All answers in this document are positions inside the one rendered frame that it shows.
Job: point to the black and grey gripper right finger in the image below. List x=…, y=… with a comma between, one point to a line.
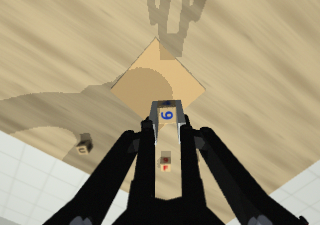
x=248, y=201

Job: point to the tan flat mat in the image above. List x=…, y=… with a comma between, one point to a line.
x=156, y=75

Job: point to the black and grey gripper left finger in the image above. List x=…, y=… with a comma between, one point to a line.
x=93, y=200

